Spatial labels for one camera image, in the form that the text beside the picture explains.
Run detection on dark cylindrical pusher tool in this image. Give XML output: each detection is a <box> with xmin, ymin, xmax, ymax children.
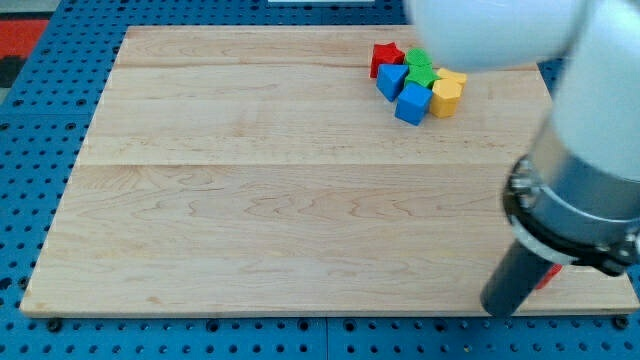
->
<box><xmin>480</xmin><ymin>241</ymin><xmax>554</xmax><ymax>317</ymax></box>

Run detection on red circle block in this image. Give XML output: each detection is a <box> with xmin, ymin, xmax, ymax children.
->
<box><xmin>535</xmin><ymin>264</ymin><xmax>563</xmax><ymax>290</ymax></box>

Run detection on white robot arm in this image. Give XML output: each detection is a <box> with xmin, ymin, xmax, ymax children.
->
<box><xmin>405</xmin><ymin>0</ymin><xmax>639</xmax><ymax>317</ymax></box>

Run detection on yellow hexagon block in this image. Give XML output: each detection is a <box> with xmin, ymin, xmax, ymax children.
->
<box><xmin>429</xmin><ymin>79</ymin><xmax>463</xmax><ymax>118</ymax></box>

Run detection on yellow flat block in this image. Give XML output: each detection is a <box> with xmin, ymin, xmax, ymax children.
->
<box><xmin>436</xmin><ymin>67</ymin><xmax>468</xmax><ymax>89</ymax></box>

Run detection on blue cube block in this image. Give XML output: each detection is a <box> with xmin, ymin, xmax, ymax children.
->
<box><xmin>395</xmin><ymin>82</ymin><xmax>433</xmax><ymax>126</ymax></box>

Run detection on green star block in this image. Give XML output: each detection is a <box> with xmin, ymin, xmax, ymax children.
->
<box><xmin>404</xmin><ymin>66</ymin><xmax>440</xmax><ymax>89</ymax></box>

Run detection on blue triangle block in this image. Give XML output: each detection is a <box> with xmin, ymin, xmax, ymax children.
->
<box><xmin>376</xmin><ymin>64</ymin><xmax>409</xmax><ymax>102</ymax></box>

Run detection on green round block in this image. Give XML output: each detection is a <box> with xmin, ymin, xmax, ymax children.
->
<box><xmin>404</xmin><ymin>48</ymin><xmax>432</xmax><ymax>68</ymax></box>

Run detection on red star block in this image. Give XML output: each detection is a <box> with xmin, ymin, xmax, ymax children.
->
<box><xmin>369</xmin><ymin>42</ymin><xmax>405</xmax><ymax>78</ymax></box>

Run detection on wooden board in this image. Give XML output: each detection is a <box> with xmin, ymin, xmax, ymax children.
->
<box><xmin>19</xmin><ymin>24</ymin><xmax>640</xmax><ymax>319</ymax></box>

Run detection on red and black mat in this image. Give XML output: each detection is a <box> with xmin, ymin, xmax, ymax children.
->
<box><xmin>1</xmin><ymin>12</ymin><xmax>52</xmax><ymax>89</ymax></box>

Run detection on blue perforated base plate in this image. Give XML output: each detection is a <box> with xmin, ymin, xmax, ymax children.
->
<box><xmin>1</xmin><ymin>0</ymin><xmax>639</xmax><ymax>359</ymax></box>

